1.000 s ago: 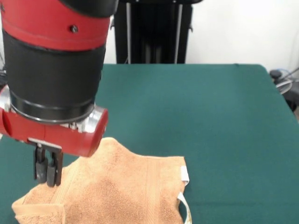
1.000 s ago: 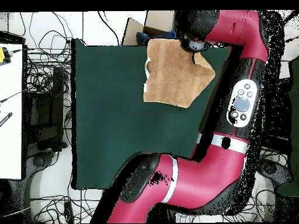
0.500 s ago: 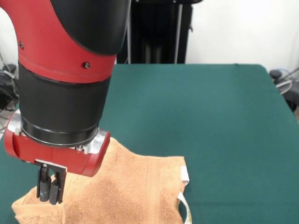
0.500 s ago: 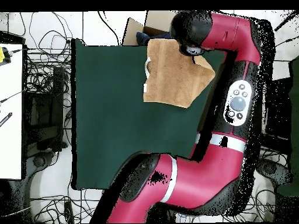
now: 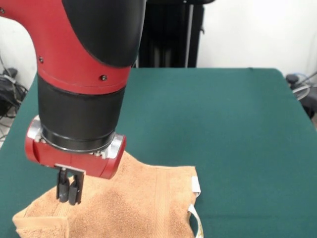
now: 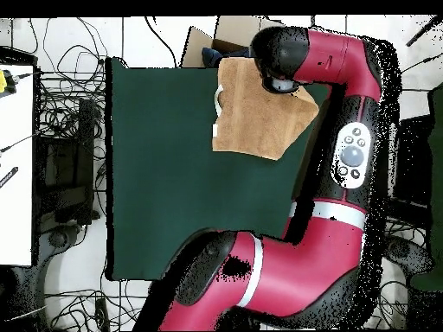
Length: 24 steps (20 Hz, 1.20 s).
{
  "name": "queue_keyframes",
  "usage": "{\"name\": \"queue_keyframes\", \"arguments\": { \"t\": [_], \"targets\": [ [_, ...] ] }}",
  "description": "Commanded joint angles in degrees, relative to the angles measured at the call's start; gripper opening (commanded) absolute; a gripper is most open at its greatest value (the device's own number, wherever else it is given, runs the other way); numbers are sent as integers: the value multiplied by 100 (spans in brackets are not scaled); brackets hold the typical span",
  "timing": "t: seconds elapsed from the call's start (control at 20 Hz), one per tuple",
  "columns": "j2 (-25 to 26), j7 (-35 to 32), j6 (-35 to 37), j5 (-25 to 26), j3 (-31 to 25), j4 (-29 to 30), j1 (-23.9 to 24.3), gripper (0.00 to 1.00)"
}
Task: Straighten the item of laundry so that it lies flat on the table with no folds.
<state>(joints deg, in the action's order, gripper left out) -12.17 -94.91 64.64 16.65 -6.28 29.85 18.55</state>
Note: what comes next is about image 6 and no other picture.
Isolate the tan terry towel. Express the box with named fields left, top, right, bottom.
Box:
left=211, top=56, right=320, bottom=161

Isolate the navy blue garment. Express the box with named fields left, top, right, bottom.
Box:
left=201, top=46, right=254, bottom=69

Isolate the brown cardboard box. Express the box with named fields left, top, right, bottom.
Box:
left=180, top=15, right=286, bottom=69

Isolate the black tripod leg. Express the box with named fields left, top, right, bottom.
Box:
left=405, top=15, right=443, bottom=48

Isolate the dark green table cloth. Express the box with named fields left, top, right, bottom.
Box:
left=105, top=56, right=333, bottom=282

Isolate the black box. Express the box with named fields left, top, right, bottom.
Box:
left=397, top=115, right=433, bottom=208

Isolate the black equipment stand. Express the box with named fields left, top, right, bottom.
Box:
left=35, top=98, right=96, bottom=226

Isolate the yellow black tool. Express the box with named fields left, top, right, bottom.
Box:
left=0, top=68, right=18, bottom=99

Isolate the white side table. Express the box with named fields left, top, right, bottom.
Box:
left=0, top=63, right=35, bottom=267

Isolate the black label bar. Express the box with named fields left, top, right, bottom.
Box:
left=0, top=166, right=19, bottom=189

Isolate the black power strip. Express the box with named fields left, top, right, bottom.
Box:
left=94, top=297, right=111, bottom=332

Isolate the black power adapter with cable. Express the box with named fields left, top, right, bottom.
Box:
left=401, top=51, right=443, bottom=93

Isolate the black floor cable tangle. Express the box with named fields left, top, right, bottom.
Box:
left=29, top=16, right=108, bottom=139
left=44, top=288, right=150, bottom=332

